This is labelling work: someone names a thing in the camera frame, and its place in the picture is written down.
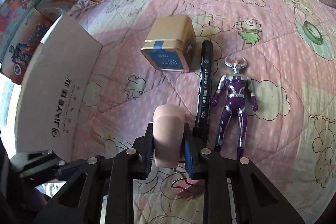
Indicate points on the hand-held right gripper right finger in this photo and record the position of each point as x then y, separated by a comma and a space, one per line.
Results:
187, 158

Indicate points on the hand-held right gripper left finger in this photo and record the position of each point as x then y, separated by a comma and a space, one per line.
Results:
148, 158

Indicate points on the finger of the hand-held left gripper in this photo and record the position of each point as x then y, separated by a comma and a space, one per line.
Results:
71, 170
39, 162

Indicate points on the pink stapler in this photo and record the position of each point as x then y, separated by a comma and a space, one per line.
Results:
168, 134

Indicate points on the pink binder clip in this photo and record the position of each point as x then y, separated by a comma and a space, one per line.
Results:
191, 191

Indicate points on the black marker pen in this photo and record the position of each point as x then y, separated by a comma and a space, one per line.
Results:
204, 87

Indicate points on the purple action figure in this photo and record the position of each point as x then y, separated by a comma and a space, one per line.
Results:
236, 103

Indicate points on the white cardboard box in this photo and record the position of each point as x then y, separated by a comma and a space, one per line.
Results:
60, 77

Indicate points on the gold square tin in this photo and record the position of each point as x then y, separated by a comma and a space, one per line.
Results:
168, 32

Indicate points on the robot picture toy box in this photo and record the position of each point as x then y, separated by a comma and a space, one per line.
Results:
23, 50

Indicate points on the colourful cartoon toy box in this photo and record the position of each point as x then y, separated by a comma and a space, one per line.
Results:
18, 6

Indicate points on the green tape roll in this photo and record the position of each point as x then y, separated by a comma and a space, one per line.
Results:
315, 36

